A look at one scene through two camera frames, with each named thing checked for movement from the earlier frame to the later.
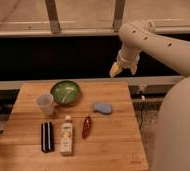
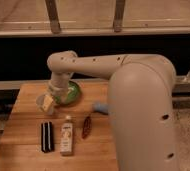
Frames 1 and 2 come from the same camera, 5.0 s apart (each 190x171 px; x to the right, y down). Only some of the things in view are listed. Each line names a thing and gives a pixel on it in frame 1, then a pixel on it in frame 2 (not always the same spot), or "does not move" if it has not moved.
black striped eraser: (47, 140) does not move
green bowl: (65, 92) does not move
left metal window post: (53, 16) does not move
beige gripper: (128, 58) -> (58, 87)
